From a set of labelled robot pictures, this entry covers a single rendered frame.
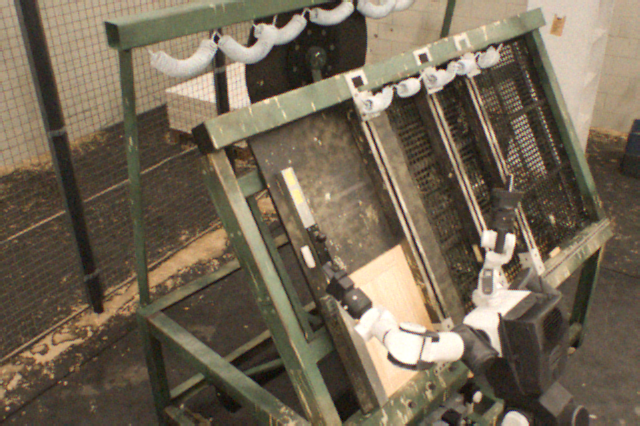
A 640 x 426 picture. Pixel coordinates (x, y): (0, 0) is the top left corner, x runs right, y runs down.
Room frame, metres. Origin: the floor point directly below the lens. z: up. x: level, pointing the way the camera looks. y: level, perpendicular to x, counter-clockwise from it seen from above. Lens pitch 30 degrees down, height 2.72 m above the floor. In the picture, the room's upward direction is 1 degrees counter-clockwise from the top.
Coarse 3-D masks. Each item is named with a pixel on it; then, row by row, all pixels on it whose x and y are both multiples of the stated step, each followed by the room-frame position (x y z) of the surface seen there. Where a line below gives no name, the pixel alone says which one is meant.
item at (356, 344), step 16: (288, 192) 2.06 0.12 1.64; (304, 208) 2.05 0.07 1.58; (304, 224) 2.01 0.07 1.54; (304, 240) 2.01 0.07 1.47; (320, 272) 1.95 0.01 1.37; (336, 304) 1.90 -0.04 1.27; (352, 320) 1.89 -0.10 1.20; (352, 336) 1.85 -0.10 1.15; (352, 352) 1.84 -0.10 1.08; (368, 352) 1.85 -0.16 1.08; (368, 368) 1.81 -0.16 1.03; (368, 384) 1.78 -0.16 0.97; (384, 400) 1.76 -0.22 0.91
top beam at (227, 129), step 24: (504, 24) 3.24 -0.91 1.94; (528, 24) 3.37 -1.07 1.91; (432, 48) 2.81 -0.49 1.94; (480, 48) 3.03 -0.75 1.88; (384, 72) 2.56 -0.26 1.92; (288, 96) 2.21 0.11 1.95; (312, 96) 2.27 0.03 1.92; (336, 96) 2.34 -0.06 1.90; (216, 120) 1.98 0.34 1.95; (240, 120) 2.04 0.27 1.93; (264, 120) 2.09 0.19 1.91; (288, 120) 2.15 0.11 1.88; (216, 144) 1.93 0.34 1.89
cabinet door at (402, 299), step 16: (384, 256) 2.15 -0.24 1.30; (400, 256) 2.20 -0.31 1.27; (368, 272) 2.07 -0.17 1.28; (384, 272) 2.11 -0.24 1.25; (400, 272) 2.15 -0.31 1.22; (368, 288) 2.03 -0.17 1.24; (384, 288) 2.07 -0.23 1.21; (400, 288) 2.11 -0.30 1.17; (416, 288) 2.15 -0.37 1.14; (384, 304) 2.03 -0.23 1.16; (400, 304) 2.07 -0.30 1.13; (416, 304) 2.11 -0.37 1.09; (400, 320) 2.03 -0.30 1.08; (416, 320) 2.07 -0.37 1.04; (384, 352) 1.91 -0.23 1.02; (384, 368) 1.86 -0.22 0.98; (384, 384) 1.82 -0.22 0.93; (400, 384) 1.86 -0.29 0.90
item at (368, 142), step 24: (360, 72) 2.47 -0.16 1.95; (360, 96) 2.40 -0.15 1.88; (384, 96) 2.33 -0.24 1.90; (360, 120) 2.39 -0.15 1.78; (360, 144) 2.38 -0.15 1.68; (384, 168) 2.34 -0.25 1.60; (384, 192) 2.29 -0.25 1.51; (408, 216) 2.27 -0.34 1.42; (408, 240) 2.20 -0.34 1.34; (408, 264) 2.19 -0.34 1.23; (432, 288) 2.15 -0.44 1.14; (432, 312) 2.10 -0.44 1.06
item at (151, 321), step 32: (192, 288) 2.68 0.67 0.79; (160, 320) 2.42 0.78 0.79; (576, 320) 3.13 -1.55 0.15; (160, 352) 2.47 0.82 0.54; (192, 352) 2.19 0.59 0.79; (256, 352) 2.95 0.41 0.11; (160, 384) 2.45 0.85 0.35; (192, 384) 2.62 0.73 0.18; (224, 384) 2.02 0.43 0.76; (256, 384) 1.99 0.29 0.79; (160, 416) 2.47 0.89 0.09; (256, 416) 1.88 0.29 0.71; (288, 416) 1.81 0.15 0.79
